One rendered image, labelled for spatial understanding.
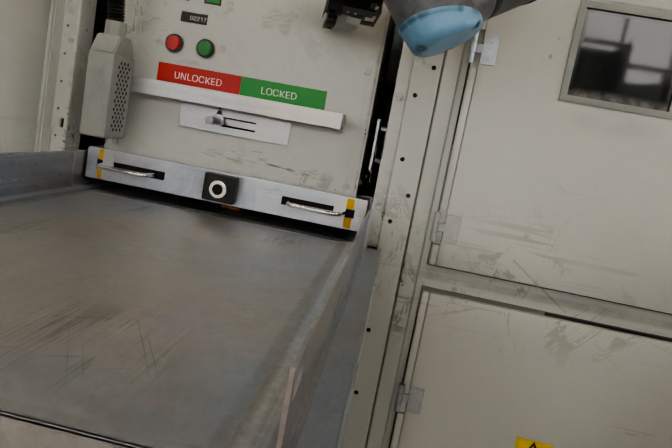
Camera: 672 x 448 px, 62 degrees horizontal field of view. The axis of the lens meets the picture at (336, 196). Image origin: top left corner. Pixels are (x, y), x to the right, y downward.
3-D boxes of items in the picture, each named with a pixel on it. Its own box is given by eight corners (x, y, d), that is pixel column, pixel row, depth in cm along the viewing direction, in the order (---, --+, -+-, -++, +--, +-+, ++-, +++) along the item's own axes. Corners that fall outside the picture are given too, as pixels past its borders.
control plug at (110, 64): (104, 139, 95) (117, 34, 93) (77, 133, 96) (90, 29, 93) (126, 138, 103) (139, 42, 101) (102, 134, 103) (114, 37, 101)
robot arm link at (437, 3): (514, 9, 66) (465, -84, 66) (440, 40, 61) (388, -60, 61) (470, 44, 74) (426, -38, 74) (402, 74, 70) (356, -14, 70)
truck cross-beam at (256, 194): (362, 233, 101) (368, 200, 101) (84, 176, 107) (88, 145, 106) (364, 228, 106) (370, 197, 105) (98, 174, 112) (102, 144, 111)
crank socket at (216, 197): (231, 205, 101) (235, 178, 100) (199, 199, 102) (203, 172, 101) (235, 203, 104) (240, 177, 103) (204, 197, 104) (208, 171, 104)
